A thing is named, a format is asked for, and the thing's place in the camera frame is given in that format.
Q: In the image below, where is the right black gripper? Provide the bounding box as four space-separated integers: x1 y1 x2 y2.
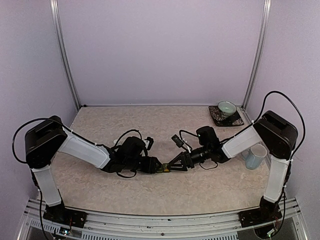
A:
167 144 211 171

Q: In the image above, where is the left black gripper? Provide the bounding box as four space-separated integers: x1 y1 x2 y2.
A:
124 156 162 174

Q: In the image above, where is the green pill organizer box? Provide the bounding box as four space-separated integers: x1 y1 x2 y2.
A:
156 163 170 174

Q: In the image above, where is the white pill bottle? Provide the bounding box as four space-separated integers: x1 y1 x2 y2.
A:
113 139 122 145

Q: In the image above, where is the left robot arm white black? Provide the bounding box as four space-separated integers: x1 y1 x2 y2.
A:
11 115 162 223

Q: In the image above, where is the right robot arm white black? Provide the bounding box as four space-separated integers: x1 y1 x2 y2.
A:
167 110 302 222

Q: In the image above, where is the black patterned tray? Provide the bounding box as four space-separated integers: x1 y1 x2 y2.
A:
208 106 245 127

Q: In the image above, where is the pale green bowl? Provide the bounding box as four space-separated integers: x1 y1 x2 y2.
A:
217 101 237 117

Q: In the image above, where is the light blue mug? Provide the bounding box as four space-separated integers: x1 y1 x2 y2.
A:
241 143 268 170

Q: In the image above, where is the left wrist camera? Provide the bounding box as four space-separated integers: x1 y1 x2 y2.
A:
143 136 154 151

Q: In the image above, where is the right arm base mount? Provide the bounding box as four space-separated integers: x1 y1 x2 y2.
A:
238 208 283 228

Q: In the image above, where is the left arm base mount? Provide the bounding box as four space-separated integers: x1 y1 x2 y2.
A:
43 207 87 228

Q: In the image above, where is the front aluminium rail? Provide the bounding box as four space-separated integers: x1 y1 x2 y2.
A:
15 199 310 240

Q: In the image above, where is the right aluminium frame post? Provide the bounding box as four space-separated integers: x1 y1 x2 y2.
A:
241 0 272 111

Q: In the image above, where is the aluminium frame post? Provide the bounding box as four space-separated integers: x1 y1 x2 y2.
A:
241 0 272 111
49 0 82 111

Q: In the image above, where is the left aluminium frame post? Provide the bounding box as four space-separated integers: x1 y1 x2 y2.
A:
49 0 82 111

